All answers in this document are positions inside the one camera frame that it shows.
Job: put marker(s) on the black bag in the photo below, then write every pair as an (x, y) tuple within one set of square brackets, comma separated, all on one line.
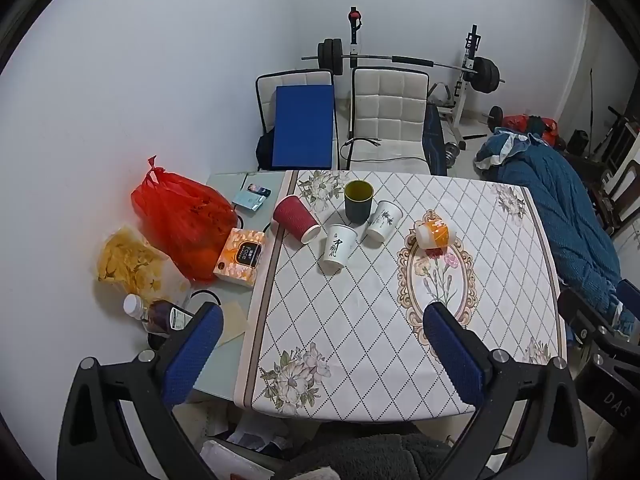
[(264, 147)]

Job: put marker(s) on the grey fleece cloth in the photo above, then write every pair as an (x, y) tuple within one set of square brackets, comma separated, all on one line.
[(360, 455)]

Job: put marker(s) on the orange and white cup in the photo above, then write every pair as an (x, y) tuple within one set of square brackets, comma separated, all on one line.
[(433, 232)]

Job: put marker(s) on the white-capped dark bottle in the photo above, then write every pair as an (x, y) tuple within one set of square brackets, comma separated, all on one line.
[(155, 316)]

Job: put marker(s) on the red plastic bag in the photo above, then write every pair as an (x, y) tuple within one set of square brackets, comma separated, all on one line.
[(180, 215)]

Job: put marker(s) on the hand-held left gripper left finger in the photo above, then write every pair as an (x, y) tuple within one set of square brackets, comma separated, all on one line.
[(192, 355)]

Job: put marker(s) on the white calligraphy paper cup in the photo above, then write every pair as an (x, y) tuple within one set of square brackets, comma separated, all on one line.
[(338, 250)]

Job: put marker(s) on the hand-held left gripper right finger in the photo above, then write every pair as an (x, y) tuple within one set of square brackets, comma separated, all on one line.
[(452, 355)]

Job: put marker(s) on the black dumbbell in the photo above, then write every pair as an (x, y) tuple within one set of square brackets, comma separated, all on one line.
[(495, 116)]

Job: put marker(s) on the white padded chair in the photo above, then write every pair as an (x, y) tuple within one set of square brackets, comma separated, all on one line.
[(390, 105), (295, 78)]

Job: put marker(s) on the barbell with black plates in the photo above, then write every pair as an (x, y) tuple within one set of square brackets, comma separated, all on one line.
[(482, 75)]

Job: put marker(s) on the beige paper card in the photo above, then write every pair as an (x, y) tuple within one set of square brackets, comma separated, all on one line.
[(234, 322)]

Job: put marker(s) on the floral quilted tablecloth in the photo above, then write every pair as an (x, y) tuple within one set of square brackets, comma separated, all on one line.
[(350, 320)]

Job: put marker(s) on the red ribbed paper cup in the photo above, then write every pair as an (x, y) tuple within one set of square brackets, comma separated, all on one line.
[(296, 219)]

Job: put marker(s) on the orange tissue box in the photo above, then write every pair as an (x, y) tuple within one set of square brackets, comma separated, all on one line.
[(240, 257)]

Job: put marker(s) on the blue board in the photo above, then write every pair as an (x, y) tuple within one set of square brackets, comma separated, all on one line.
[(302, 127)]

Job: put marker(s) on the white papers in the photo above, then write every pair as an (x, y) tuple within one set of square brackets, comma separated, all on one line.
[(240, 440)]

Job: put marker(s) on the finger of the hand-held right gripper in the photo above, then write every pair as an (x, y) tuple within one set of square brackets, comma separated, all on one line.
[(580, 312)]

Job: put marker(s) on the dark green cup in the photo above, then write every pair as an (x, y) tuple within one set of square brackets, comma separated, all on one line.
[(358, 205)]

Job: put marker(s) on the clear bag of yellow chips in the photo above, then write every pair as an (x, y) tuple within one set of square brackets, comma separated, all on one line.
[(130, 262)]

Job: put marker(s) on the wooden furniture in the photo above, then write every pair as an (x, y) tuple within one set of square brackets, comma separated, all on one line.
[(620, 160)]

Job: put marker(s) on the blue knitted sweater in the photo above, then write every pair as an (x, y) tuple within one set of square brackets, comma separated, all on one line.
[(560, 195)]

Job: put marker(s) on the white bamboo print paper cup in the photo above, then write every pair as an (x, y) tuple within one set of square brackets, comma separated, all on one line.
[(382, 224)]

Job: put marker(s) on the white barbell rack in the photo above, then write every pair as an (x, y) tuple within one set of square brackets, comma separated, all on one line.
[(467, 85)]

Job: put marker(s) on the small dark box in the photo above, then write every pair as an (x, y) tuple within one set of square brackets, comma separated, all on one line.
[(259, 190)]

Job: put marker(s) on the teal packet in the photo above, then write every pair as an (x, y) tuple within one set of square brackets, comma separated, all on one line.
[(247, 201)]

